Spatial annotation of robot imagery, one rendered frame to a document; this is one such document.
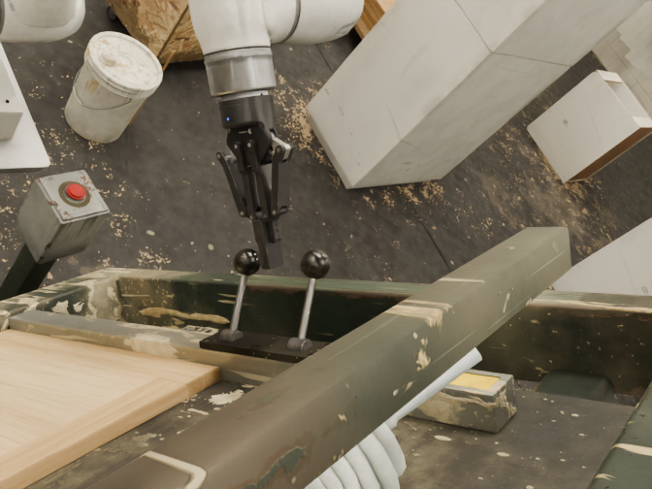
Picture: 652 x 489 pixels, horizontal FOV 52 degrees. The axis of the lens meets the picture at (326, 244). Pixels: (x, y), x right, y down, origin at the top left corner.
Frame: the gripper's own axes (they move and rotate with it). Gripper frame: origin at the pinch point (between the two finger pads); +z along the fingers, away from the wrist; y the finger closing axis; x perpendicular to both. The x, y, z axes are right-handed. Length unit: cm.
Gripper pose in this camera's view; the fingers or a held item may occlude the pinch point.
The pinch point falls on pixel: (269, 243)
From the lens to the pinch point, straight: 94.4
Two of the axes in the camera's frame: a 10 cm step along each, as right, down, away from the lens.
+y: -7.8, -0.1, 6.2
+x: -6.1, 2.4, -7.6
